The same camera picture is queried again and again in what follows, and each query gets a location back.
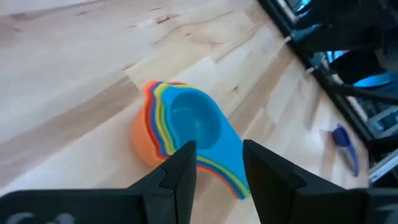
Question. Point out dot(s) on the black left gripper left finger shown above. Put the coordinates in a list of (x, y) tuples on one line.
[(180, 174)]

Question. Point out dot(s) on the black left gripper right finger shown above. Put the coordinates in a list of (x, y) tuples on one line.
[(270, 180)]

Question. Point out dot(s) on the green measuring cup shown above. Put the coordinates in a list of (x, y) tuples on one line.
[(164, 130)]

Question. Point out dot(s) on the teal measuring cup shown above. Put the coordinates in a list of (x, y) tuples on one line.
[(192, 124)]

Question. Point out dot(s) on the orange measuring cup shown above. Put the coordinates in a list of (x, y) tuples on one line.
[(141, 140)]

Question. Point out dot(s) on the large blue measuring cup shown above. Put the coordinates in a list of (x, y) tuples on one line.
[(153, 121)]

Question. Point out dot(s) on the yellow measuring cup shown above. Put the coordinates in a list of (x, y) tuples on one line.
[(158, 118)]

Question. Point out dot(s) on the red measuring cup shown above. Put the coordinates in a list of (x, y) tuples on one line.
[(148, 121)]

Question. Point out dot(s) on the small navy measuring cup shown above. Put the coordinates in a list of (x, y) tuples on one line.
[(340, 137)]

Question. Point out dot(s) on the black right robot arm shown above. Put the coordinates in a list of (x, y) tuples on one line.
[(357, 28)]

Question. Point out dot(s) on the black aluminium table frame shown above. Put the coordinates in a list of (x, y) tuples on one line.
[(342, 96)]

